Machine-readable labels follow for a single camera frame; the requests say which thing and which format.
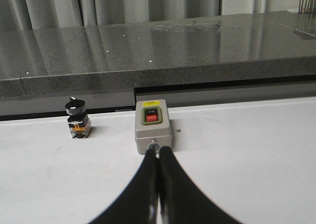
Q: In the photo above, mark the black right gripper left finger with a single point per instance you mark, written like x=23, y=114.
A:
x=138, y=203

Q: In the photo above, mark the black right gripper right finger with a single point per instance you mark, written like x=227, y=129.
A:
x=181, y=200

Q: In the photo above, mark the grey granite counter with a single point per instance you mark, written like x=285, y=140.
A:
x=108, y=65

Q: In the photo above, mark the grey curtain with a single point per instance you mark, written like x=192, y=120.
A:
x=43, y=14

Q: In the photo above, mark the grey on-off switch box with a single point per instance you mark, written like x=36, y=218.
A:
x=152, y=126

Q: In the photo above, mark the black rotary selector switch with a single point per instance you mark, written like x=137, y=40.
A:
x=79, y=123

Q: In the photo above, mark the dark wire rack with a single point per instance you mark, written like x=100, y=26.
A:
x=307, y=6

